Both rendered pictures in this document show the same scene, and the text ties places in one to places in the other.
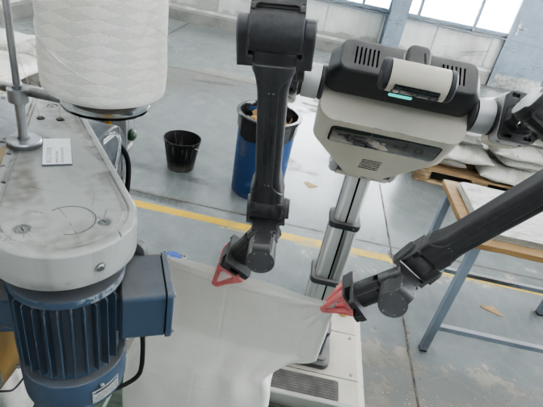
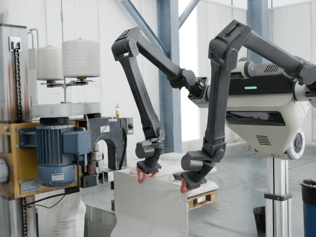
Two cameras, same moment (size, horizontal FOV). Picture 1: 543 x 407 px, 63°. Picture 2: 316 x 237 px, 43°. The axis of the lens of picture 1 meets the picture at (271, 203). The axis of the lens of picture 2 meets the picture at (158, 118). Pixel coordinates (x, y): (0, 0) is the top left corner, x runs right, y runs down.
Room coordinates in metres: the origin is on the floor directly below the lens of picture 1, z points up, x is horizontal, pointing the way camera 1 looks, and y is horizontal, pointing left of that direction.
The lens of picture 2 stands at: (-0.44, -1.19, 1.43)
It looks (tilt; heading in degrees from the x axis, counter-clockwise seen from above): 3 degrees down; 44
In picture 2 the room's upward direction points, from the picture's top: 2 degrees counter-clockwise
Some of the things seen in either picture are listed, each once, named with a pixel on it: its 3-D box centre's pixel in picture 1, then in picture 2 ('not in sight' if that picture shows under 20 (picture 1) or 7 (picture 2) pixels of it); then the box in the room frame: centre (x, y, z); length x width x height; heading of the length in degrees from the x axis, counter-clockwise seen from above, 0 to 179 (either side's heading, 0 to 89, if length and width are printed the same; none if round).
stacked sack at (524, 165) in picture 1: (513, 153); not in sight; (4.21, -2.22, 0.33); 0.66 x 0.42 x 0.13; 1
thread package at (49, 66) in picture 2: not in sight; (50, 63); (0.60, 0.52, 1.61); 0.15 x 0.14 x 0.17; 89
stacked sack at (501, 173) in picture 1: (511, 173); not in sight; (3.97, -2.16, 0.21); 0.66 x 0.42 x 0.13; 85
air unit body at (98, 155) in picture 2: not in sight; (97, 159); (0.72, 0.34, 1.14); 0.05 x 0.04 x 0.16; 179
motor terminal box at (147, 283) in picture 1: (145, 300); (77, 145); (0.49, 0.16, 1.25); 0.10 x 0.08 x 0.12; 24
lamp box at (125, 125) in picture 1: (115, 131); (125, 125); (0.96, 0.40, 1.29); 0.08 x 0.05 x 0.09; 89
